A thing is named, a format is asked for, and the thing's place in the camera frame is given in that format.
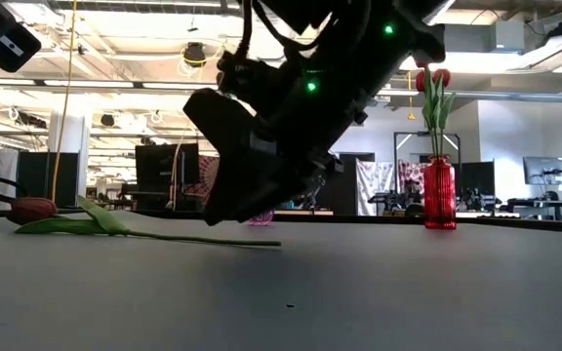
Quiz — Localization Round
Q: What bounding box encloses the large black monitor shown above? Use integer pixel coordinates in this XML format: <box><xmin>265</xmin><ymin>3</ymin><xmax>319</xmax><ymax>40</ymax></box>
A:
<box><xmin>134</xmin><ymin>142</ymin><xmax>201</xmax><ymax>194</ymax></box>

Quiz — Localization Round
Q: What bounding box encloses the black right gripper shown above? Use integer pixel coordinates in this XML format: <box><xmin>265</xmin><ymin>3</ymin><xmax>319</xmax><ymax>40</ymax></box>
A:
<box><xmin>182</xmin><ymin>46</ymin><xmax>378</xmax><ymax>227</ymax></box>

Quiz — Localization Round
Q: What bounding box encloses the wooden background table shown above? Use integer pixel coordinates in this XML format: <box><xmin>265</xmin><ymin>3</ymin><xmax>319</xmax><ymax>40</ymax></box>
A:
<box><xmin>273</xmin><ymin>208</ymin><xmax>335</xmax><ymax>218</ymax></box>

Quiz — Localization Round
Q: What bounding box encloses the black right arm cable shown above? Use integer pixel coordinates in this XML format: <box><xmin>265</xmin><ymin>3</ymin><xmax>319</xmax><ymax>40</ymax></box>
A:
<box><xmin>239</xmin><ymin>0</ymin><xmax>334</xmax><ymax>55</ymax></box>

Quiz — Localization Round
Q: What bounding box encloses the dark office desk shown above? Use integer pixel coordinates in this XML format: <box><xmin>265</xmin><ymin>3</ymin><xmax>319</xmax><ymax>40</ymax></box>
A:
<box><xmin>504</xmin><ymin>197</ymin><xmax>562</xmax><ymax>221</ymax></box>

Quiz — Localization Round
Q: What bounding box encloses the black partition panel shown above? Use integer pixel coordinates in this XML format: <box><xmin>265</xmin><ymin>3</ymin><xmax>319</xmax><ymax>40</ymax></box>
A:
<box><xmin>16</xmin><ymin>151</ymin><xmax>80</xmax><ymax>210</ymax></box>

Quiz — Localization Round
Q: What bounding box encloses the white patterned cloth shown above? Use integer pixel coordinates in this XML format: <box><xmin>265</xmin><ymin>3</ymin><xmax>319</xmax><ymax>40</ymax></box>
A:
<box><xmin>355</xmin><ymin>160</ymin><xmax>395</xmax><ymax>216</ymax></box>

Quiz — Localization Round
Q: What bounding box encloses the long linear ceiling lamp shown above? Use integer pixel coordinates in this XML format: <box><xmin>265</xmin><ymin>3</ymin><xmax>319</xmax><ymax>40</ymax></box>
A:
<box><xmin>0</xmin><ymin>76</ymin><xmax>562</xmax><ymax>104</ymax></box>

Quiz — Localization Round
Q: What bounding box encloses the yellow hanging cable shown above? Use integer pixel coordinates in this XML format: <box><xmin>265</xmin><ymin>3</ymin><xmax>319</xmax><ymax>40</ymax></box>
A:
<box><xmin>49</xmin><ymin>0</ymin><xmax>78</xmax><ymax>210</ymax></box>

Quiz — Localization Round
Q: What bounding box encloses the black cabinet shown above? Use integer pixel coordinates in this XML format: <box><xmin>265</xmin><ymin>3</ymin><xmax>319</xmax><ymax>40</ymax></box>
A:
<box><xmin>329</xmin><ymin>152</ymin><xmax>377</xmax><ymax>216</ymax></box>

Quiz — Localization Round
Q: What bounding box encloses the purple glass vase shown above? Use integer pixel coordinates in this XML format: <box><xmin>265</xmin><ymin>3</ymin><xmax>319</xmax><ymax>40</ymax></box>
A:
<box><xmin>249</xmin><ymin>209</ymin><xmax>276</xmax><ymax>226</ymax></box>

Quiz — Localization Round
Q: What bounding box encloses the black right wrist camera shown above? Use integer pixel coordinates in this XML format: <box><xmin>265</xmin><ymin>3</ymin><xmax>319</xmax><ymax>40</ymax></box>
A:
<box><xmin>216</xmin><ymin>48</ymin><xmax>267</xmax><ymax>103</ymax></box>

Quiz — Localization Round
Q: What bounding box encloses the grey-blue table mat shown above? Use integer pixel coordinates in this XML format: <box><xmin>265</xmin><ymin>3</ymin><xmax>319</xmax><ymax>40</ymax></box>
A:
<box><xmin>0</xmin><ymin>210</ymin><xmax>562</xmax><ymax>351</ymax></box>

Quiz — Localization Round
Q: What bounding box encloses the mandala pattern tapestry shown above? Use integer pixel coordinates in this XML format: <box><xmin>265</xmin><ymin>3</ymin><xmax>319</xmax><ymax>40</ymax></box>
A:
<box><xmin>197</xmin><ymin>154</ymin><xmax>220</xmax><ymax>206</ymax></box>

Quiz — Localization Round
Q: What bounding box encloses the black metal table frame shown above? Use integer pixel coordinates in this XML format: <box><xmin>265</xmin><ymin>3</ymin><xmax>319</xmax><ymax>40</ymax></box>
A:
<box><xmin>0</xmin><ymin>207</ymin><xmax>562</xmax><ymax>234</ymax></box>

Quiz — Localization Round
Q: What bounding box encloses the black round ceiling device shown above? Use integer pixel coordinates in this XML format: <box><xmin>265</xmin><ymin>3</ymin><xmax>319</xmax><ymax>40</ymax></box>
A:
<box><xmin>182</xmin><ymin>42</ymin><xmax>209</xmax><ymax>68</ymax></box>

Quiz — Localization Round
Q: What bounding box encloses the grey rectangular air duct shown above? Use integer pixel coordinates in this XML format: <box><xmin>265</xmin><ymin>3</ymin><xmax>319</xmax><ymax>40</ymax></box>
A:
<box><xmin>444</xmin><ymin>21</ymin><xmax>526</xmax><ymax>55</ymax></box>

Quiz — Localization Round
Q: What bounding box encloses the white pillar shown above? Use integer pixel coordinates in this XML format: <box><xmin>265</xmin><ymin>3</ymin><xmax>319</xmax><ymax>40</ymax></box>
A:
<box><xmin>48</xmin><ymin>95</ymin><xmax>92</xmax><ymax>209</ymax></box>

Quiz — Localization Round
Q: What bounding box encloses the red ribbed glass vase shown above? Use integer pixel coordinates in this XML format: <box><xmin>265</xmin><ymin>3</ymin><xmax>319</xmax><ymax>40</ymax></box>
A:
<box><xmin>422</xmin><ymin>156</ymin><xmax>458</xmax><ymax>231</ymax></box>

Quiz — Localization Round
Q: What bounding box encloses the red artificial tulip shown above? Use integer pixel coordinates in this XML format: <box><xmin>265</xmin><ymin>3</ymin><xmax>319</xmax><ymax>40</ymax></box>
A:
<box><xmin>416</xmin><ymin>58</ymin><xmax>446</xmax><ymax>160</ymax></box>
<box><xmin>429</xmin><ymin>67</ymin><xmax>457</xmax><ymax>160</ymax></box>
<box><xmin>6</xmin><ymin>194</ymin><xmax>283</xmax><ymax>248</ymax></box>
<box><xmin>415</xmin><ymin>70</ymin><xmax>446</xmax><ymax>160</ymax></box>

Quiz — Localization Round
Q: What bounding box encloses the desk monitor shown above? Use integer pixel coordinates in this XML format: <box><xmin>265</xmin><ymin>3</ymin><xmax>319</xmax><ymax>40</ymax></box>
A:
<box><xmin>523</xmin><ymin>155</ymin><xmax>562</xmax><ymax>186</ymax></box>

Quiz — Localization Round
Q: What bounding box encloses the black screen panel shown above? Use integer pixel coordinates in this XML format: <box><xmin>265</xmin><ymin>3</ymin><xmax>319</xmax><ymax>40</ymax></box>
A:
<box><xmin>458</xmin><ymin>161</ymin><xmax>497</xmax><ymax>212</ymax></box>

